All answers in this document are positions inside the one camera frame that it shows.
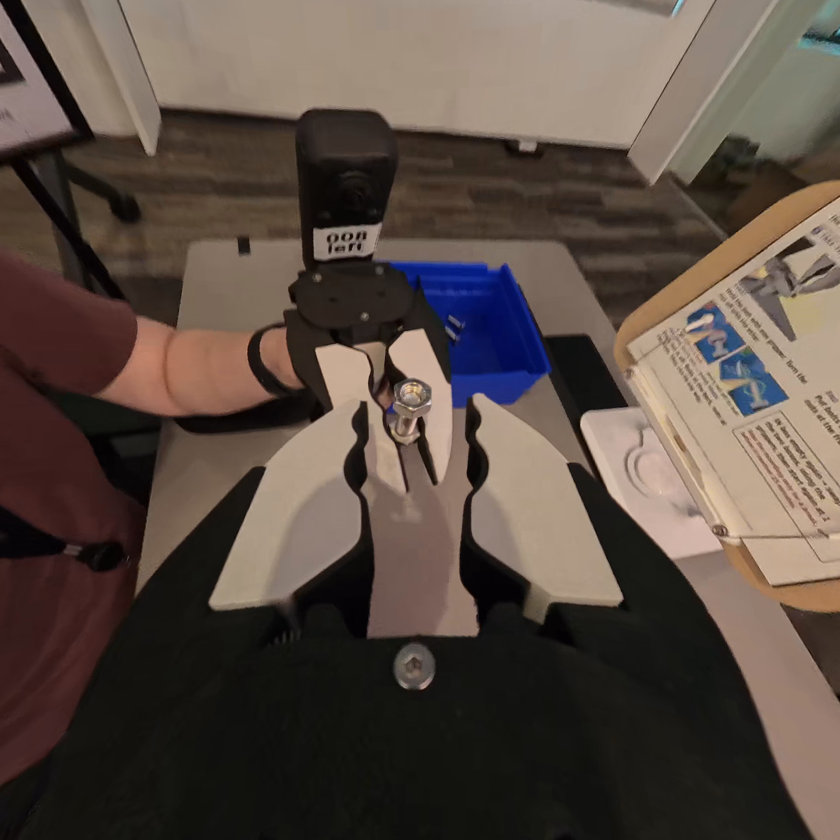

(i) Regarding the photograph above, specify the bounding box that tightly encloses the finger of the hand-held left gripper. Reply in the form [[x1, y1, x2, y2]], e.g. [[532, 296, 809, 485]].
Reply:
[[315, 343, 409, 496], [387, 328, 455, 487]]

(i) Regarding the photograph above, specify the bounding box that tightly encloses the blue plastic bin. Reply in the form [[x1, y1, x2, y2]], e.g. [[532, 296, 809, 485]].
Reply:
[[377, 261, 552, 406]]

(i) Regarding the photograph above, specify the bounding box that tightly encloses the black desk mat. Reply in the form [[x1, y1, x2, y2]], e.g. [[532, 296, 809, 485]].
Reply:
[[543, 335, 631, 411]]

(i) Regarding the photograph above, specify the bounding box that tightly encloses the wooden document stand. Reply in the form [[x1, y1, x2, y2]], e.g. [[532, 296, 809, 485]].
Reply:
[[581, 182, 840, 613]]

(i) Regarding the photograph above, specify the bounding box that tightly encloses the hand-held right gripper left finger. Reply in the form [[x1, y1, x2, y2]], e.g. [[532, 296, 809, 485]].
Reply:
[[209, 402, 374, 614]]

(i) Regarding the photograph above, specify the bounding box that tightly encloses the printed paper sheet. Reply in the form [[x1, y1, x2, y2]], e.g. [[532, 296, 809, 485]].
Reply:
[[626, 197, 840, 586]]

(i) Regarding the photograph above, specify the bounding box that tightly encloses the black framed marker sign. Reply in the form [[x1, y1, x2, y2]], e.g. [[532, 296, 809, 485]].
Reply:
[[0, 0, 142, 303]]

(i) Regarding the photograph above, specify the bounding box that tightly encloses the person's left forearm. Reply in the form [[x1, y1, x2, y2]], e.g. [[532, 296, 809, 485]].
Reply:
[[95, 315, 309, 417]]

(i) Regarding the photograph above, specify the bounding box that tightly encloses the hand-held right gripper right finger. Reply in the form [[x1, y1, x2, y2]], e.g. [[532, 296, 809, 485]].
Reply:
[[461, 392, 624, 624]]

